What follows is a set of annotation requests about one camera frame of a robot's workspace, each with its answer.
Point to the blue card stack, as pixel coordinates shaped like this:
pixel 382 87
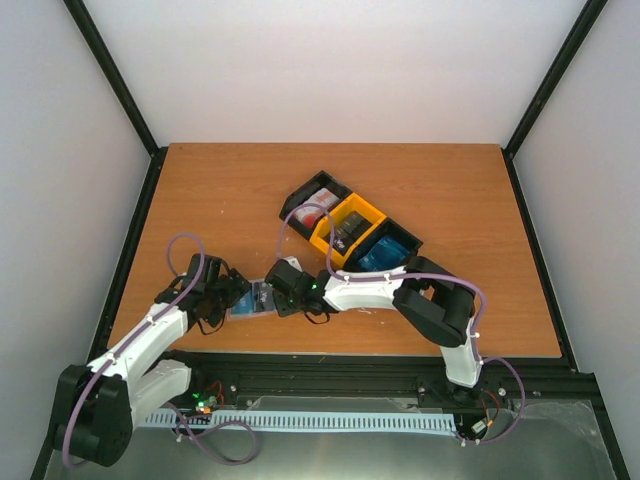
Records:
pixel 385 254

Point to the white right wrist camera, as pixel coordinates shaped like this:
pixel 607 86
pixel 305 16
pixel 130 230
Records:
pixel 294 262

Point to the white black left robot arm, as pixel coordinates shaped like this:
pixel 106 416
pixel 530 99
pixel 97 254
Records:
pixel 98 406

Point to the black card bin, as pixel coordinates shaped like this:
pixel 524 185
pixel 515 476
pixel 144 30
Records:
pixel 387 227
pixel 295 199

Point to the metal base plate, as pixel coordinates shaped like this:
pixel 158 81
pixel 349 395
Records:
pixel 553 440

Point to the black left frame post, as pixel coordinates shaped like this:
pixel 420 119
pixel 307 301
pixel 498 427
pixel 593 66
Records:
pixel 94 40

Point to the black card stack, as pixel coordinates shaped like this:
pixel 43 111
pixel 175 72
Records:
pixel 349 230

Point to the red white card stack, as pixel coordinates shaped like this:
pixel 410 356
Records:
pixel 313 208

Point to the light blue slotted cable duct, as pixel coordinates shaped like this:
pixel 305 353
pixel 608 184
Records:
pixel 329 422

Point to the left electronics board with wires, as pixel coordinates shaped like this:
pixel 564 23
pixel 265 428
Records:
pixel 210 399

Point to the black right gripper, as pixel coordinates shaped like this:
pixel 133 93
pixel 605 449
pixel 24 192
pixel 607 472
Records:
pixel 283 308

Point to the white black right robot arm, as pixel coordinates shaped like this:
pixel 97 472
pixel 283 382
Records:
pixel 442 308

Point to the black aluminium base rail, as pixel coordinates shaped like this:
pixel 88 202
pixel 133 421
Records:
pixel 421 379

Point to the yellow card bin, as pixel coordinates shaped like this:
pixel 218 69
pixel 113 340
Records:
pixel 320 237

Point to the black right frame post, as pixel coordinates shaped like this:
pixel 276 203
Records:
pixel 572 43

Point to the black frame post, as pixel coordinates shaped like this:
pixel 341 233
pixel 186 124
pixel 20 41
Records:
pixel 572 43
pixel 94 40

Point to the right connector with wires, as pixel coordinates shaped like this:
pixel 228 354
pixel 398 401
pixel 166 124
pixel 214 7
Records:
pixel 491 407

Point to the blue credit card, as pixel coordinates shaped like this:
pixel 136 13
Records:
pixel 245 307

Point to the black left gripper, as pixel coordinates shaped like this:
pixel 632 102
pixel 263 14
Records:
pixel 234 293

